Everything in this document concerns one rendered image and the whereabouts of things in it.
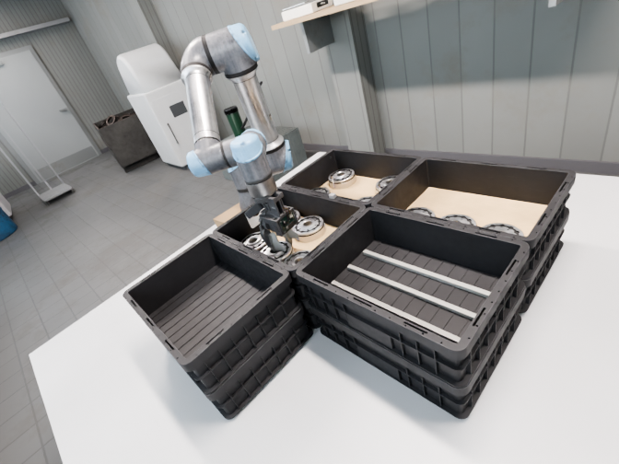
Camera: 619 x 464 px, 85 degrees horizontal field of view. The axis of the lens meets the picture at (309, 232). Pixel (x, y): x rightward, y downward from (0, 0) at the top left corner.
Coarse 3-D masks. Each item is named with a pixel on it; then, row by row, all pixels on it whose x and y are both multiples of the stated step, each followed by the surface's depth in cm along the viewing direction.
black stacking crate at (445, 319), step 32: (384, 224) 92; (416, 224) 83; (320, 256) 83; (352, 256) 92; (416, 256) 87; (448, 256) 82; (480, 256) 75; (512, 256) 70; (352, 288) 84; (384, 288) 82; (416, 288) 79; (448, 288) 76; (512, 288) 66; (352, 320) 73; (448, 320) 69; (416, 352) 62; (480, 352) 63
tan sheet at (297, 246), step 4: (328, 228) 109; (332, 228) 108; (328, 232) 107; (332, 232) 106; (276, 236) 114; (324, 236) 106; (280, 240) 111; (284, 240) 110; (296, 240) 108; (316, 240) 105; (320, 240) 105; (292, 244) 107; (296, 244) 107; (300, 244) 106; (304, 244) 105; (308, 244) 105; (312, 244) 104; (316, 244) 104; (296, 248) 105; (300, 248) 104; (304, 248) 104; (308, 248) 103; (312, 248) 103
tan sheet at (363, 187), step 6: (360, 180) 129; (366, 180) 127; (372, 180) 126; (378, 180) 125; (324, 186) 133; (330, 186) 132; (354, 186) 127; (360, 186) 125; (366, 186) 124; (372, 186) 123; (336, 192) 126; (342, 192) 125; (348, 192) 124; (354, 192) 123; (360, 192) 121; (366, 192) 120; (372, 192) 119; (354, 198) 120
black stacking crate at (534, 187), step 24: (432, 168) 107; (456, 168) 101; (480, 168) 96; (504, 168) 92; (408, 192) 104; (480, 192) 101; (504, 192) 95; (528, 192) 91; (552, 192) 87; (528, 264) 73
